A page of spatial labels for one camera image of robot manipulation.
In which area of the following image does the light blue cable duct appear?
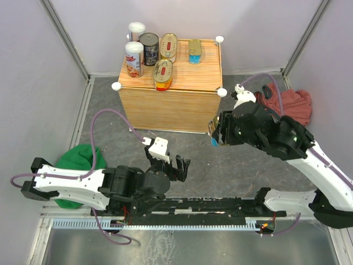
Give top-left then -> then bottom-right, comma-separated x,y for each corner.
51,218 -> 266,232

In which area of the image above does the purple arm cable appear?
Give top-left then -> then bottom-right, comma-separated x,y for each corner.
10,108 -> 147,245
239,72 -> 353,237

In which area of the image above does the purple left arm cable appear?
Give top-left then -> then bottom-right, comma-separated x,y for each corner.
10,108 -> 147,245

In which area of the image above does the red oval tin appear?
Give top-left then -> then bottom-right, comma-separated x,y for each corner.
153,59 -> 173,91
159,33 -> 178,63

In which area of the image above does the dark blue round can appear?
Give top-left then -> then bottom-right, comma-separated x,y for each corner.
140,33 -> 159,66

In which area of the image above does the wooden cube cabinet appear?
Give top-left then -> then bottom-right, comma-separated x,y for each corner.
118,39 -> 223,134

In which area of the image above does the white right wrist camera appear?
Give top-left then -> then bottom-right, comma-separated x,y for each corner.
231,84 -> 256,109

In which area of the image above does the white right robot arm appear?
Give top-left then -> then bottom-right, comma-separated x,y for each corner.
208,102 -> 352,229

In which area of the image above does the tall white-lid can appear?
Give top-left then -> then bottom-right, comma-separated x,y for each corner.
125,41 -> 144,78
128,22 -> 146,41

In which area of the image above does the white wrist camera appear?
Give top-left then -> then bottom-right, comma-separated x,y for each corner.
231,84 -> 256,109
142,137 -> 170,163

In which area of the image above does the gold rectangular tin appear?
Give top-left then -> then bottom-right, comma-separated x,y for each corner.
188,39 -> 202,64
208,116 -> 219,146

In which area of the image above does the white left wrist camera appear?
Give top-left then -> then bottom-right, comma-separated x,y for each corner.
142,137 -> 170,163

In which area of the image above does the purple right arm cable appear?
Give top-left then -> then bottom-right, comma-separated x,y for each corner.
239,72 -> 353,237

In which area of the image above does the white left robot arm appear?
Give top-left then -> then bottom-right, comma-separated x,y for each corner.
21,146 -> 191,215

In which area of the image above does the red cloth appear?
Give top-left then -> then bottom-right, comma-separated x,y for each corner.
254,82 -> 312,126

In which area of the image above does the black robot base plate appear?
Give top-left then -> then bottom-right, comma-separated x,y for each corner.
96,197 -> 286,225

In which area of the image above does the green cloth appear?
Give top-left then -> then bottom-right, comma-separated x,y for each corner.
55,144 -> 93,209

